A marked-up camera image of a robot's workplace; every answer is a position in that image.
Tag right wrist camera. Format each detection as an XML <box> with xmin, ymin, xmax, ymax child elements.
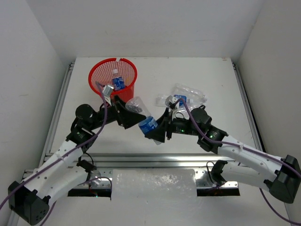
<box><xmin>165</xmin><ymin>96</ymin><xmax>180</xmax><ymax>111</ymax></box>

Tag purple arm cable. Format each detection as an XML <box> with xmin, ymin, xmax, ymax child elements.
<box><xmin>173</xmin><ymin>97</ymin><xmax>301</xmax><ymax>226</ymax></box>
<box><xmin>0</xmin><ymin>81</ymin><xmax>116</xmax><ymax>226</ymax></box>

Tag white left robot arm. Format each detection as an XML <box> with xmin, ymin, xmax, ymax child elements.
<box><xmin>7</xmin><ymin>96</ymin><xmax>146</xmax><ymax>226</ymax></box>

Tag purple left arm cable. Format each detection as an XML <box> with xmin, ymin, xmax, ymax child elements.
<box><xmin>0</xmin><ymin>81</ymin><xmax>116</xmax><ymax>226</ymax></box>

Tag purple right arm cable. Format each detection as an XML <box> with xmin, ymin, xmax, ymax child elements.
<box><xmin>173</xmin><ymin>97</ymin><xmax>301</xmax><ymax>226</ymax></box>

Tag aluminium rail frame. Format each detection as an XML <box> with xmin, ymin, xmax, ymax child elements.
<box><xmin>7</xmin><ymin>60</ymin><xmax>283</xmax><ymax>226</ymax></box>

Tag clear plastic bottle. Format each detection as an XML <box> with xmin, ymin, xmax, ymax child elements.
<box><xmin>155</xmin><ymin>94</ymin><xmax>205</xmax><ymax>113</ymax></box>
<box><xmin>171</xmin><ymin>83</ymin><xmax>207</xmax><ymax>103</ymax></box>

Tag clear bottle blue label white cap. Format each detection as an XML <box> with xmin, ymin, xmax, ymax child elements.
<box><xmin>126</xmin><ymin>97</ymin><xmax>158</xmax><ymax>135</ymax></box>

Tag red mesh plastic bin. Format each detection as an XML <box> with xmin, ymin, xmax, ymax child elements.
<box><xmin>88</xmin><ymin>58</ymin><xmax>137</xmax><ymax>102</ymax></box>

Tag clear bottle with blue label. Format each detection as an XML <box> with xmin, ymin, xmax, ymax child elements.
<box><xmin>112</xmin><ymin>69</ymin><xmax>126</xmax><ymax>91</ymax></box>

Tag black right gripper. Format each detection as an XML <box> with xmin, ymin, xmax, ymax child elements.
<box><xmin>145</xmin><ymin>107</ymin><xmax>202</xmax><ymax>142</ymax></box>

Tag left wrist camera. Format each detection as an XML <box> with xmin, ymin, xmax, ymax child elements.
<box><xmin>103</xmin><ymin>85</ymin><xmax>114</xmax><ymax>105</ymax></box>

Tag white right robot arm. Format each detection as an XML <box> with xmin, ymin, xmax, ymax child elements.
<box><xmin>145</xmin><ymin>107</ymin><xmax>301</xmax><ymax>204</ymax></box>

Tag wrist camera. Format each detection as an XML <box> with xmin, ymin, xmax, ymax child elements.
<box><xmin>103</xmin><ymin>85</ymin><xmax>114</xmax><ymax>105</ymax></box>
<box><xmin>165</xmin><ymin>96</ymin><xmax>180</xmax><ymax>111</ymax></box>

